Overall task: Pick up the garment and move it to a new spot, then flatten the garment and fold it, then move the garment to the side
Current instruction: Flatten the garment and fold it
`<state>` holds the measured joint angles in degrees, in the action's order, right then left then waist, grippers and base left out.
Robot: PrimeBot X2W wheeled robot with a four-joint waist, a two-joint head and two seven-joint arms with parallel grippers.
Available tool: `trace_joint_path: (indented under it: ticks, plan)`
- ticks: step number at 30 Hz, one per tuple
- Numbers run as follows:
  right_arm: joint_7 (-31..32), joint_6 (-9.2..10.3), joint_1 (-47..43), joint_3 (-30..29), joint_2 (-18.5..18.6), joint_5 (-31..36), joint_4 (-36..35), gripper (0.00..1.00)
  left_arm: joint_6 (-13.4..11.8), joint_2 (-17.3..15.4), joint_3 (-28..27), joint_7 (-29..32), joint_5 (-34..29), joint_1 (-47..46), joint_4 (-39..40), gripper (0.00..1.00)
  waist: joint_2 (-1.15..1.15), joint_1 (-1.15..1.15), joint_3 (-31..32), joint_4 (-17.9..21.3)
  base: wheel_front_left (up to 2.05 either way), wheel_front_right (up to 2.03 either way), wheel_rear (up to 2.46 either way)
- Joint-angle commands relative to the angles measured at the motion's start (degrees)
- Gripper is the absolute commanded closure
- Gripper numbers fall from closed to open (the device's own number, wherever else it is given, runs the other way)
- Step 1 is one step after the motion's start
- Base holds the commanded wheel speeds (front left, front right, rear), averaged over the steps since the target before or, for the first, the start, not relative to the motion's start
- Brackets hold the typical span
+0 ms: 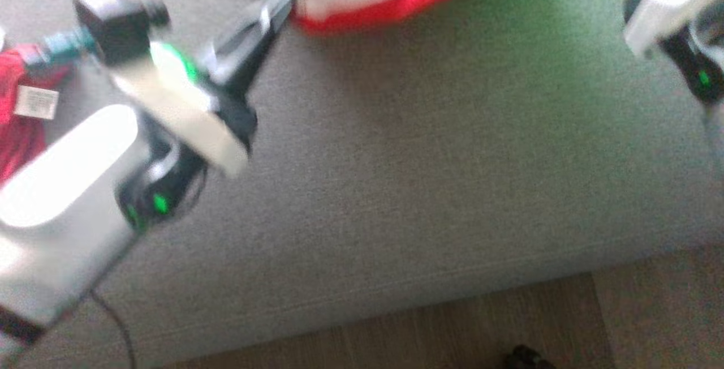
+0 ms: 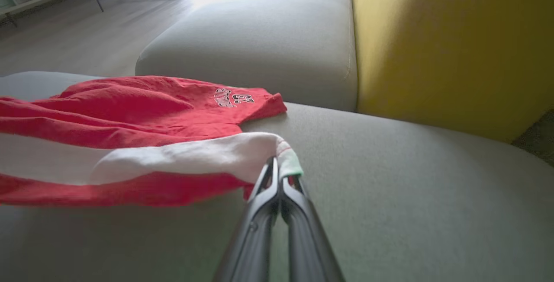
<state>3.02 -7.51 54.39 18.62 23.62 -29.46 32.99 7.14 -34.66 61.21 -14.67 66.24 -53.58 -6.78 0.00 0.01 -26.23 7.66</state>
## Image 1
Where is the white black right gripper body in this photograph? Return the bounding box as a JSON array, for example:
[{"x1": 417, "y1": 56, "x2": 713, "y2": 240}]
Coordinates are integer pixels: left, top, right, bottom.
[{"x1": 622, "y1": 0, "x2": 724, "y2": 58}]

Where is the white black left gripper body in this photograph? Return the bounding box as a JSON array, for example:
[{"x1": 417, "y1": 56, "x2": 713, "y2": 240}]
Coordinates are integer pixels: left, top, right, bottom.
[{"x1": 110, "y1": 42, "x2": 258, "y2": 179}]

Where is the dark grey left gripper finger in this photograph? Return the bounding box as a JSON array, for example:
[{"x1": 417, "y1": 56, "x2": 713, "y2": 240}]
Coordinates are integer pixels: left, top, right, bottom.
[
  {"x1": 218, "y1": 0, "x2": 294, "y2": 93},
  {"x1": 204, "y1": 0, "x2": 294, "y2": 73}
]

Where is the plain red garment white trim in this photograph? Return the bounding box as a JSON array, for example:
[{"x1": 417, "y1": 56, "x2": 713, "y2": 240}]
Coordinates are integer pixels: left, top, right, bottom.
[{"x1": 0, "y1": 44, "x2": 77, "y2": 186}]

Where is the large grey fabric sofa seat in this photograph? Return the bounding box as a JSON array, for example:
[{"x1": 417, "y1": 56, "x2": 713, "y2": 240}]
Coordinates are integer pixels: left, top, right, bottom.
[{"x1": 0, "y1": 0, "x2": 724, "y2": 369}]

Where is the small black object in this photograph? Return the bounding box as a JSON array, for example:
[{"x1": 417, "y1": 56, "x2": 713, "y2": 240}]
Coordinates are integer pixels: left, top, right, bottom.
[{"x1": 503, "y1": 345, "x2": 558, "y2": 369}]

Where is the teal left camera connector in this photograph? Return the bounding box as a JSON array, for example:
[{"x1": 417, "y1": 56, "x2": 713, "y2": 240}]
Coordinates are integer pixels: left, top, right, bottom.
[{"x1": 23, "y1": 28, "x2": 97, "y2": 71}]

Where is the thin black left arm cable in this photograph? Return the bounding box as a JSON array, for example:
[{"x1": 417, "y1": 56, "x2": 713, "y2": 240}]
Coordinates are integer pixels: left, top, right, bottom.
[{"x1": 90, "y1": 290, "x2": 137, "y2": 369}]

